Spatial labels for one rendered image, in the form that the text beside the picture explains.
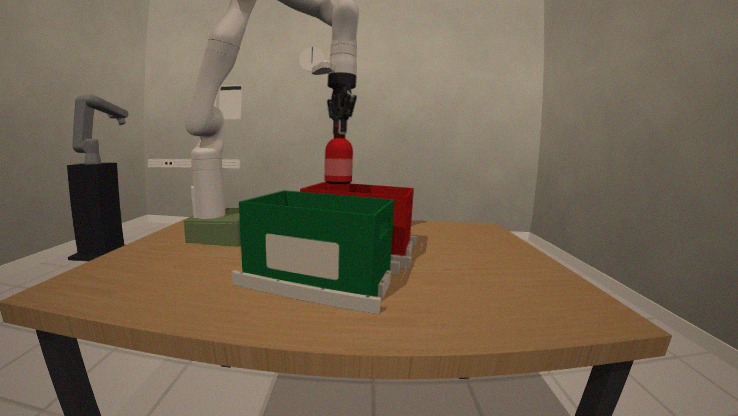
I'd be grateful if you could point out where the red crate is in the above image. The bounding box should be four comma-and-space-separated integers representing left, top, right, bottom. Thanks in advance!
312, 182, 414, 256

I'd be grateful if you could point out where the green crate with dividers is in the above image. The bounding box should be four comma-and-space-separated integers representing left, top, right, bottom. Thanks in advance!
243, 190, 395, 297

